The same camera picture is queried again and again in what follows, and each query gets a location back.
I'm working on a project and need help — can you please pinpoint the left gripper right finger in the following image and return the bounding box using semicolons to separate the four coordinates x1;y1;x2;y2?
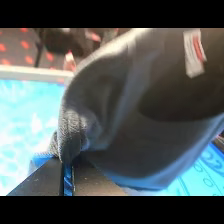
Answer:
71;155;130;197

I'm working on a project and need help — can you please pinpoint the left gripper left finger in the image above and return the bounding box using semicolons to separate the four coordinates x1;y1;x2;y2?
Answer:
7;157;65;197

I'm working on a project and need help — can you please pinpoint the black garment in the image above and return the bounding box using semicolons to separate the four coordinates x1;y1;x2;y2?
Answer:
48;28;224;192

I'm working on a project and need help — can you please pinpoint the silver frame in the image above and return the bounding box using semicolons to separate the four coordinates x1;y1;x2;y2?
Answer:
0;64;75;85

